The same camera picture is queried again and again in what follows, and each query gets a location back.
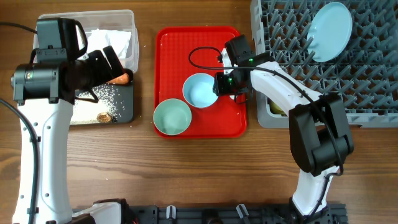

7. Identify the light blue bowl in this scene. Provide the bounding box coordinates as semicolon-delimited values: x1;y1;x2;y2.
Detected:
182;73;218;109

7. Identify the yellow plastic cup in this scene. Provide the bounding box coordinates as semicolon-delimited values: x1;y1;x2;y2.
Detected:
269;100;285;115

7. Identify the white paper napkin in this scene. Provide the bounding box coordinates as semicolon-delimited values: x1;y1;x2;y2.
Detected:
86;29;131;59

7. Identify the white rice pile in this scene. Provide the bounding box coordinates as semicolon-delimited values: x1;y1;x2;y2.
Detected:
70;84;119;125

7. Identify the brown food scrap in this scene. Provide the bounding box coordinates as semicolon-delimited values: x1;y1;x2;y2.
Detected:
96;112;113;123

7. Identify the orange carrot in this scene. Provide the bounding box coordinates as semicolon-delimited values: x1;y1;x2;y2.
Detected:
107;73;130;85

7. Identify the mint green bowl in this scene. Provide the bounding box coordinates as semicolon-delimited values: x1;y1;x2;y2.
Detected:
153;98;192;136

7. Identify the light blue plate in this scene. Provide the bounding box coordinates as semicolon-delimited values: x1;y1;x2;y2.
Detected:
307;2;353;63

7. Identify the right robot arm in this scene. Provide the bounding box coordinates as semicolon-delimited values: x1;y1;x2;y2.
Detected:
213;35;354;223

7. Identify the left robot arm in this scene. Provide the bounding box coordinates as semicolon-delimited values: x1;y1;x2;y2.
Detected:
12;17;127;223

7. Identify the grey dishwasher rack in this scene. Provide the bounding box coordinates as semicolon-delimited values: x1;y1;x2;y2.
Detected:
250;0;397;128

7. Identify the black plastic tray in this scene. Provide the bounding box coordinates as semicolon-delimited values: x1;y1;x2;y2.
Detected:
76;69;134;124

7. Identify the red serving tray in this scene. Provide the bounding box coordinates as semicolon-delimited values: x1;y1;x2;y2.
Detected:
154;26;247;139

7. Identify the clear plastic bin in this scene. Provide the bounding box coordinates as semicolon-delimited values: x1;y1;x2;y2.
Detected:
39;9;139;72

